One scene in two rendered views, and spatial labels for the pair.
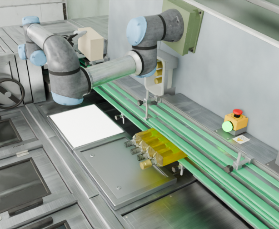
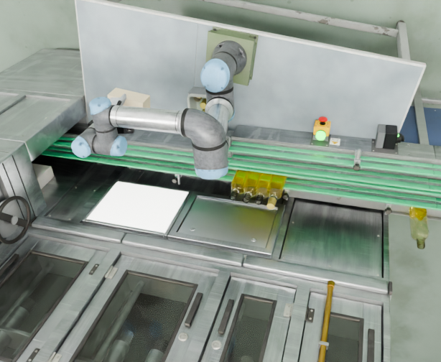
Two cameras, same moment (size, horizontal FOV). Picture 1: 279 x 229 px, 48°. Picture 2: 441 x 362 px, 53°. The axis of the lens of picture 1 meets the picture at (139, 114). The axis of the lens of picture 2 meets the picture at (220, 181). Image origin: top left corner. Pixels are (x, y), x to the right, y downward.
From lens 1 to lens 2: 1.10 m
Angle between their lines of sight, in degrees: 33
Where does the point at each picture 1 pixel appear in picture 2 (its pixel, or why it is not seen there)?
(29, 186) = (168, 294)
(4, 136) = (57, 271)
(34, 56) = (119, 145)
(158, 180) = (274, 215)
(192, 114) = (276, 138)
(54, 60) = (212, 135)
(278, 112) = (360, 106)
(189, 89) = (249, 117)
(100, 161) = (207, 230)
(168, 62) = not seen: hidden behind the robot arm
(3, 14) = not seen: outside the picture
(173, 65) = not seen: hidden behind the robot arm
